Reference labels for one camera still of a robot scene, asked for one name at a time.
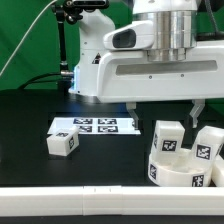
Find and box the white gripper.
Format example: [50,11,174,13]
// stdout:
[97,44,224,130]

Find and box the white round stool seat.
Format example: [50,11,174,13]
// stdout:
[148,148,212,187]

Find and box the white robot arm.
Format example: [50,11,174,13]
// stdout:
[71,0,224,125]

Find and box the white marker sheet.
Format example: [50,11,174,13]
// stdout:
[48,117,140,135]

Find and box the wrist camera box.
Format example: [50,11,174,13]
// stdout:
[103,20,155,51]

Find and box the white right barrier rail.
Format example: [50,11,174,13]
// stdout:
[212,156,224,187]

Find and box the white barrier rail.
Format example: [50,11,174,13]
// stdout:
[212,156,224,187]
[0,186,224,217]

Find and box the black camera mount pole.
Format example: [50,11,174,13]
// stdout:
[52,0,115,95]

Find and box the white front barrier rail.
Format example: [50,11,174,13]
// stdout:
[0,186,224,217]

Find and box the black cable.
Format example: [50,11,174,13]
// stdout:
[17,71,73,91]

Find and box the white cable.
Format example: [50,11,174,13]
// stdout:
[0,0,58,77]

